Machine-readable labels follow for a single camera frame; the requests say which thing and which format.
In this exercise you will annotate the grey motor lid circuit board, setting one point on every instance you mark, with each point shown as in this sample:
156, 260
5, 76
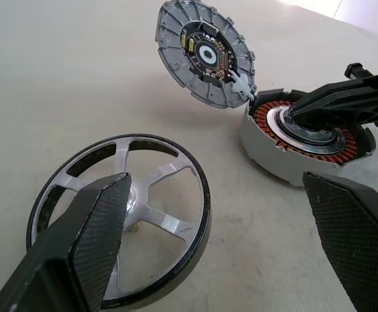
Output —
176, 48

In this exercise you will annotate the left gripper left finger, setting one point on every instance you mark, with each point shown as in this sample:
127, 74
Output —
78, 243

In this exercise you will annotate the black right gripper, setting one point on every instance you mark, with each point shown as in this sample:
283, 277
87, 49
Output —
364, 72

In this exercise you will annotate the spoked silver rotor black rim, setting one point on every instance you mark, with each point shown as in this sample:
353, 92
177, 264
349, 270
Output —
172, 224

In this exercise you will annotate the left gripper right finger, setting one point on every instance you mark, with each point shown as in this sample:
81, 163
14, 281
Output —
354, 234

